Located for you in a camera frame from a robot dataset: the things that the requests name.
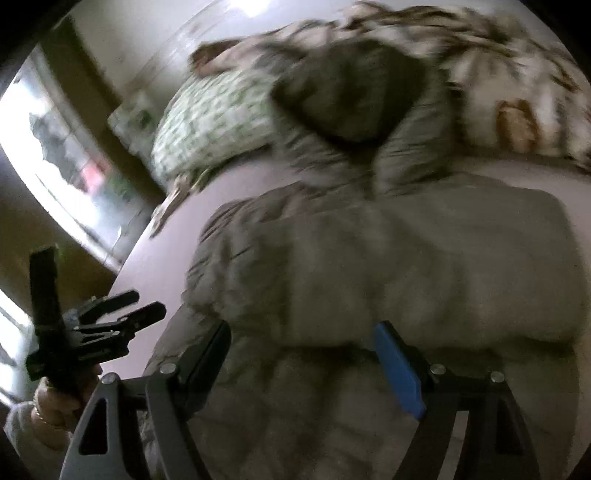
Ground brown cloth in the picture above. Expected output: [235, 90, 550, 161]
[190, 41, 241, 77]

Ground green white patterned pillow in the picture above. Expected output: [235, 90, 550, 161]
[151, 69, 282, 183]

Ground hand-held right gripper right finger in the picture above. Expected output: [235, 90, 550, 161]
[372, 320, 542, 480]

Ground olive quilted jacket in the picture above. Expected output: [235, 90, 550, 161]
[139, 37, 585, 480]

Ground person's left forearm grey sleeve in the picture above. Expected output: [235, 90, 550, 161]
[4, 401, 71, 467]

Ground leaf printed blanket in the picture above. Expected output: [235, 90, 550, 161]
[222, 0, 591, 174]

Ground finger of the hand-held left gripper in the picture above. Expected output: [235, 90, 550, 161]
[74, 290, 140, 324]
[108, 302, 167, 340]

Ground gold bracelet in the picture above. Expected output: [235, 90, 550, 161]
[31, 402, 63, 428]

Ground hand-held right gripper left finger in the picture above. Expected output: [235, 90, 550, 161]
[59, 319, 232, 480]

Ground person's left hand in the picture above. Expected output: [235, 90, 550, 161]
[31, 364, 104, 435]

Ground small white green cushion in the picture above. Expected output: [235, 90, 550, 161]
[107, 90, 162, 155]

